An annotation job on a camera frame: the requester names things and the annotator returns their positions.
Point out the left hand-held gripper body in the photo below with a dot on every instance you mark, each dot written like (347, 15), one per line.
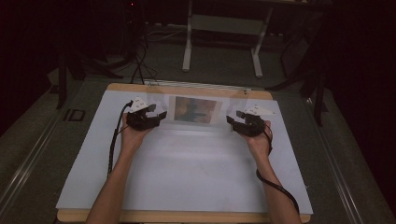
(140, 119)

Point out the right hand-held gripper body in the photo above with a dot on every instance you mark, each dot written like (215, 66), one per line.
(253, 123)

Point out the clear acrylic photo frame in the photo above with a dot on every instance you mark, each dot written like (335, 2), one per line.
(224, 107)

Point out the rectangular photo card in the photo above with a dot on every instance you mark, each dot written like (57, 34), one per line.
(194, 109)

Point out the person's left hand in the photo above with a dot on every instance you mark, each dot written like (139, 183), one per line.
(134, 138)

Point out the person's right hand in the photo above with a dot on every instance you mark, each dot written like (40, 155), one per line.
(260, 144)

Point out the white table mat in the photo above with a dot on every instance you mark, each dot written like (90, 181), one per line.
(193, 171)

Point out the black metal stand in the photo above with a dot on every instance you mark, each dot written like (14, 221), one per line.
(319, 93)
(62, 81)

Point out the metal floor rail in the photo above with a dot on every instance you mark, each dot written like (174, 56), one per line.
(25, 168)
(199, 84)
(336, 161)

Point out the white metal desk frame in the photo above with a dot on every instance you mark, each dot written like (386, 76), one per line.
(225, 25)

